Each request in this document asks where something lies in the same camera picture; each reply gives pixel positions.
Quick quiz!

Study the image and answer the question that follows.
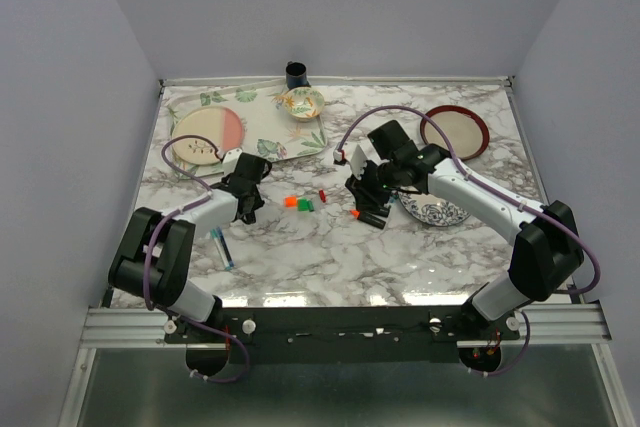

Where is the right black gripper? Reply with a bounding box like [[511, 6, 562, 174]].
[[344, 157, 400, 214]]

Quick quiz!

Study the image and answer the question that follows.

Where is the aluminium frame rail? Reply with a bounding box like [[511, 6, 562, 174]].
[[80, 303, 612, 348]]

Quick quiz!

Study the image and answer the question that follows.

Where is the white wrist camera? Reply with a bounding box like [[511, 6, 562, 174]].
[[221, 148, 243, 170], [333, 144, 376, 181]]

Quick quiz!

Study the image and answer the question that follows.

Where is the light blue clear pen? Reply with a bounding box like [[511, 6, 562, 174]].
[[211, 228, 234, 271]]

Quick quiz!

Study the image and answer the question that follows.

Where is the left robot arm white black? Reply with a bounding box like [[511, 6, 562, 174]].
[[108, 151, 272, 342]]

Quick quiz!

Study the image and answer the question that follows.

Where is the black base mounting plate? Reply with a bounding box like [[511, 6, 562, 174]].
[[164, 305, 521, 366]]

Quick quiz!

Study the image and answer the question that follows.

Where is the blue floral white plate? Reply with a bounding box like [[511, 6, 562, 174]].
[[397, 192, 470, 227]]

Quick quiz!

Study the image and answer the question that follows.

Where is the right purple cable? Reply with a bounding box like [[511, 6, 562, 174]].
[[339, 105, 602, 378]]

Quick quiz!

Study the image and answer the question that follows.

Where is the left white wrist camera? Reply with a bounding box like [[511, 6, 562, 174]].
[[221, 148, 243, 170]]

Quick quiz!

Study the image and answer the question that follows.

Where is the dark blue mug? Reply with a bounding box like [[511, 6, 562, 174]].
[[285, 61, 309, 90]]

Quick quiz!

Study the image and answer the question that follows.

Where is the green highlighter cap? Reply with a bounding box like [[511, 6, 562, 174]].
[[297, 199, 309, 211]]

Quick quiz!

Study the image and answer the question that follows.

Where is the floral leaf serving tray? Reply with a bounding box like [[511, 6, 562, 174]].
[[162, 81, 327, 177]]

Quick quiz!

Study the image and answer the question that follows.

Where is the orange capped black highlighter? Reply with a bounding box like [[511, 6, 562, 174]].
[[350, 209, 386, 230]]

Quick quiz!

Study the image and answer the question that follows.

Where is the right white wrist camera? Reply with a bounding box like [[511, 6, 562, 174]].
[[333, 144, 376, 181]]

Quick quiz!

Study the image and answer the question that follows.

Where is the red rimmed beige plate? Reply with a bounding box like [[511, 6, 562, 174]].
[[426, 105, 490, 161]]

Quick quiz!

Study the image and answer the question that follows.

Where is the pink cream round plate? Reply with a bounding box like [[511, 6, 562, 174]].
[[171, 107, 244, 166]]

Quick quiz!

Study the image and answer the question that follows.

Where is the floral ceramic bowl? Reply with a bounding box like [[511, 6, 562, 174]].
[[283, 87, 325, 121]]

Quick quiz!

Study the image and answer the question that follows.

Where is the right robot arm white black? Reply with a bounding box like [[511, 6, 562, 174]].
[[333, 120, 584, 339]]

